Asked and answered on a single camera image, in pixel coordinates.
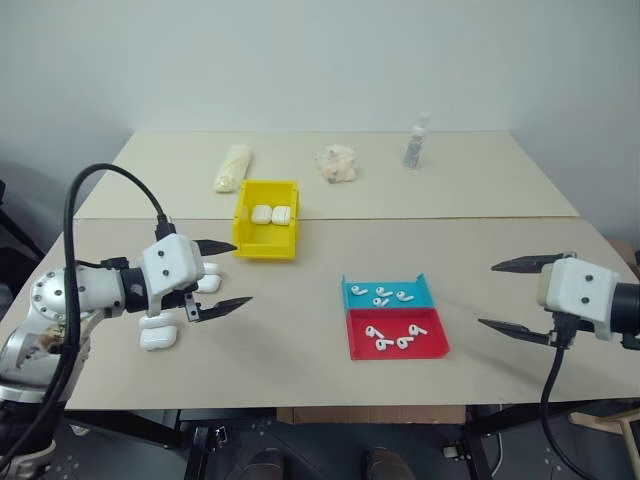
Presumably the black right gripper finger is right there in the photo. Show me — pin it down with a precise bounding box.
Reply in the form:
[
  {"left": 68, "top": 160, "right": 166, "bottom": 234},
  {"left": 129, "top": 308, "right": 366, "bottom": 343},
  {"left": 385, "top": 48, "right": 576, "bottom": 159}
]
[
  {"left": 478, "top": 318, "right": 555, "bottom": 347},
  {"left": 491, "top": 253, "right": 569, "bottom": 274}
]

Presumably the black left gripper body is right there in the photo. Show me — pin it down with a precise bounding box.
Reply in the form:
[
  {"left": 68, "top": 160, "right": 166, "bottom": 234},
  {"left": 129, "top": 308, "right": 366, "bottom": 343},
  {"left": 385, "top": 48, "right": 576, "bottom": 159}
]
[{"left": 160, "top": 282, "right": 201, "bottom": 322}]

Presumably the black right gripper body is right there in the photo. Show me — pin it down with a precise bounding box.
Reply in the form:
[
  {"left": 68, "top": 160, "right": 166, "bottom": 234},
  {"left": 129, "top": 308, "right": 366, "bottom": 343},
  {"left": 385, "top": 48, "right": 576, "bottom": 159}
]
[{"left": 545, "top": 310, "right": 596, "bottom": 347}]

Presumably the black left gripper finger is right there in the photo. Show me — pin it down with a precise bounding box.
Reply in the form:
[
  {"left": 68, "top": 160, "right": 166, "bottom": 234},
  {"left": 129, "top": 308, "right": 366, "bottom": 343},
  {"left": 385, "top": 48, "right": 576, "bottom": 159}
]
[
  {"left": 193, "top": 296, "right": 254, "bottom": 324},
  {"left": 194, "top": 239, "right": 239, "bottom": 256}
]

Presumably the yellow plastic bin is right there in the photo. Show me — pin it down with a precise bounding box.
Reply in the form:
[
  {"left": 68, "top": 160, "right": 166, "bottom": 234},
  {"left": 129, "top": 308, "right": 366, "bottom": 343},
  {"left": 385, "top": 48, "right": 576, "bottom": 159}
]
[{"left": 231, "top": 179, "right": 302, "bottom": 263}]

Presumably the red plastic tray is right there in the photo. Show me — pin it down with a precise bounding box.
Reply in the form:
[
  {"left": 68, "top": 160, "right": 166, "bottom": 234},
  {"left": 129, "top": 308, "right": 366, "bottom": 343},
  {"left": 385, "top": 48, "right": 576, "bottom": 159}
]
[{"left": 344, "top": 306, "right": 452, "bottom": 362}]

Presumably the blue plastic tray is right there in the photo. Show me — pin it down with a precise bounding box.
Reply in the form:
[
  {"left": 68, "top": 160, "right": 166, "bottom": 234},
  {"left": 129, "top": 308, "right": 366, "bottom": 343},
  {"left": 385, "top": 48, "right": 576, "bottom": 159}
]
[{"left": 341, "top": 272, "right": 436, "bottom": 312}]

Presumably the clear plastic bottle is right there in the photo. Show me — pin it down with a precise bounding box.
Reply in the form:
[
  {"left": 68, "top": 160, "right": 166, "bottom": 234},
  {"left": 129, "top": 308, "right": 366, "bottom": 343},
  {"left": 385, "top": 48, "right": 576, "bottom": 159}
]
[{"left": 401, "top": 112, "right": 433, "bottom": 170}]

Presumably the dark brown rounded shape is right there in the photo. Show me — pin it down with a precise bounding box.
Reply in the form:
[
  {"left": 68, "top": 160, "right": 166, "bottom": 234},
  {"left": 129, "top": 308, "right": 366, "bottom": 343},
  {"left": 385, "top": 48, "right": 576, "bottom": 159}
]
[{"left": 247, "top": 448, "right": 289, "bottom": 480}]

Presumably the black chair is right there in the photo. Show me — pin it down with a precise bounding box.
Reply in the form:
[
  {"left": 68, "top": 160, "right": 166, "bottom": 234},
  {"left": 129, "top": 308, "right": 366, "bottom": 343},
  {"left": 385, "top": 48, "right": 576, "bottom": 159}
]
[{"left": 0, "top": 162, "right": 49, "bottom": 301}]

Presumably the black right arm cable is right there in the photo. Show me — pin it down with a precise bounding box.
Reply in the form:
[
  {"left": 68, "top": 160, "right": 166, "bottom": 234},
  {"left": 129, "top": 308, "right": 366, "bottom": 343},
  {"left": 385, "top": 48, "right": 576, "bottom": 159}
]
[{"left": 540, "top": 313, "right": 609, "bottom": 480}]

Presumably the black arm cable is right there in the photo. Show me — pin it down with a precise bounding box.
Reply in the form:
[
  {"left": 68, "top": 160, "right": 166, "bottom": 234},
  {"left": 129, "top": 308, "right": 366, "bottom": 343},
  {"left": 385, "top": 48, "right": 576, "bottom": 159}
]
[
  {"left": 0, "top": 163, "right": 179, "bottom": 471},
  {"left": 540, "top": 313, "right": 609, "bottom": 480}
]

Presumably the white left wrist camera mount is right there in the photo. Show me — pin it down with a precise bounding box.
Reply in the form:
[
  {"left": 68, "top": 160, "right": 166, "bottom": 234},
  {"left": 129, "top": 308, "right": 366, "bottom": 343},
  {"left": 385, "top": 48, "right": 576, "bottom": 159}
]
[{"left": 139, "top": 233, "right": 204, "bottom": 317}]

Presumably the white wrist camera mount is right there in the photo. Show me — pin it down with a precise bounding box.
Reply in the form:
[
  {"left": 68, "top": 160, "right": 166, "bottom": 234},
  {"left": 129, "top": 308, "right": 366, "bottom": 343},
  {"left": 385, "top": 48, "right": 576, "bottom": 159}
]
[
  {"left": 139, "top": 233, "right": 204, "bottom": 317},
  {"left": 536, "top": 256, "right": 622, "bottom": 342}
]

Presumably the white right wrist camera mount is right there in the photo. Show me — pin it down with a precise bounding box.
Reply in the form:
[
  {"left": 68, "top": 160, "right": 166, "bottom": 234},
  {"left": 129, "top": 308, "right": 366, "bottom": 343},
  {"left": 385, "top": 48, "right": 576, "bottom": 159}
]
[{"left": 536, "top": 256, "right": 622, "bottom": 342}]

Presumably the light wooden frame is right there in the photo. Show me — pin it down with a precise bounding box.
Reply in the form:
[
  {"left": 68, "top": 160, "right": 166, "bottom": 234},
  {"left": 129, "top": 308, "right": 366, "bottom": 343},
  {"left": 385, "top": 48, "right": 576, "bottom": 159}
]
[{"left": 569, "top": 397, "right": 640, "bottom": 447}]

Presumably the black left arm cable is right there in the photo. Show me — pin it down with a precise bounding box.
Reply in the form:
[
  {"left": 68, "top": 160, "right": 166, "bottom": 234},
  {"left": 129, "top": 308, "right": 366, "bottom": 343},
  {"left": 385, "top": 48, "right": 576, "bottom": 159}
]
[{"left": 0, "top": 163, "right": 179, "bottom": 471}]

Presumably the black table frame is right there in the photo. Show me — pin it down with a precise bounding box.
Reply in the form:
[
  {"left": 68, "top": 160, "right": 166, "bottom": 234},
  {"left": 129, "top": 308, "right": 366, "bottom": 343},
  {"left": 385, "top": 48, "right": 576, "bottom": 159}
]
[{"left": 64, "top": 397, "right": 640, "bottom": 480}]

